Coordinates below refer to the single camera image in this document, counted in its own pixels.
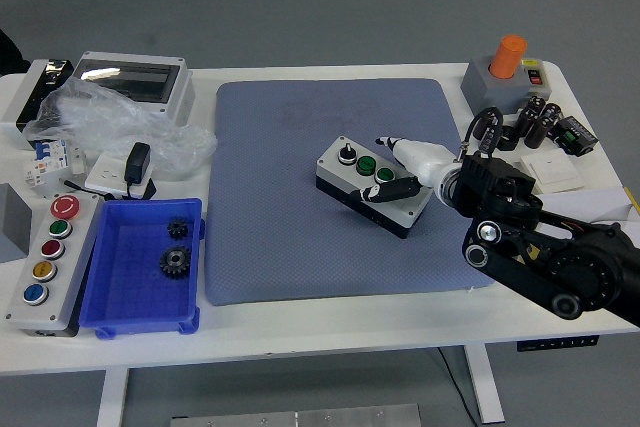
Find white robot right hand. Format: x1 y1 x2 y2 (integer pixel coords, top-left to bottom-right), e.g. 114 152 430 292
349 134 459 205

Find grey four-button control box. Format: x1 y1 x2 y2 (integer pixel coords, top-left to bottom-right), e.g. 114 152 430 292
314 135 434 241

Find grey five-button control box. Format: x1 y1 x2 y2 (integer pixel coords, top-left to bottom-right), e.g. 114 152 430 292
3 192 104 338

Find black capacitor clamp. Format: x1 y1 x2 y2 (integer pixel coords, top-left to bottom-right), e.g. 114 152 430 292
498 125 521 152

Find grey square base block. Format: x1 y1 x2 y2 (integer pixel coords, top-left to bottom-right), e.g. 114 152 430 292
460 55 554 116

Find orange cylinder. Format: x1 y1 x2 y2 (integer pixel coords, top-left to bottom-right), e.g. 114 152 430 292
488 34 528 80

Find blue-grey fabric mat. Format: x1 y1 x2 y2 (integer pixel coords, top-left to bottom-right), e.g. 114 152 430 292
203 77 500 307

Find black module green terminal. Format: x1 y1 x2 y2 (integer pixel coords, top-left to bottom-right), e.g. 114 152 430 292
549 115 600 157

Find black table control panel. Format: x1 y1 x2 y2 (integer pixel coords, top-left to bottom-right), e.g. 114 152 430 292
516 334 600 353

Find white table leg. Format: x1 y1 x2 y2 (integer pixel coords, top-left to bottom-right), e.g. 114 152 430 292
462 345 506 424
96 369 130 427

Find small black gear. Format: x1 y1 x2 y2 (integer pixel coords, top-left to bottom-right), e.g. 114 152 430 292
166 216 189 241

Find grey distribution box dark window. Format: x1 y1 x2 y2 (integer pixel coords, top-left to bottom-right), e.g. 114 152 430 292
66 50 196 127

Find large black gear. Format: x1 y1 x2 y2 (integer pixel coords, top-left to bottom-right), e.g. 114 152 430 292
158 245 194 278

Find black power adapter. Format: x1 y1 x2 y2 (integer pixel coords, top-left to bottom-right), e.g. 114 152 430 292
123 141 157 201

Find blue plastic bin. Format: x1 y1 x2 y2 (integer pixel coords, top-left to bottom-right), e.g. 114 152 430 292
78 197 207 340

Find clear plastic bag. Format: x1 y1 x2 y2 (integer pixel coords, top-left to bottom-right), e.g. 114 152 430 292
22 77 219 176

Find white blue circuit breaker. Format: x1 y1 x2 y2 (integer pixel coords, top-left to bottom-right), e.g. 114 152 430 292
22 139 71 198

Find white box shiny black panel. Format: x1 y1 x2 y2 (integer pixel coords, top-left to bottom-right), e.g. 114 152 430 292
0 58 75 151

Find grey metal block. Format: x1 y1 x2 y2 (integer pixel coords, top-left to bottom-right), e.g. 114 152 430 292
0 182 32 264

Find white wall switch plate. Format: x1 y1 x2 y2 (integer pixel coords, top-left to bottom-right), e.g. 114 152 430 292
519 151 585 195

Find white switch box red button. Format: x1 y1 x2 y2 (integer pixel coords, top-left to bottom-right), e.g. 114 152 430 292
519 57 553 96

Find white wall socket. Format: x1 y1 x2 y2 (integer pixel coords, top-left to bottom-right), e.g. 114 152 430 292
83 153 154 201

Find black adapter cord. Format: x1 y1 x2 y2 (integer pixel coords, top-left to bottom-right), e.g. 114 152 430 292
59 177 119 201

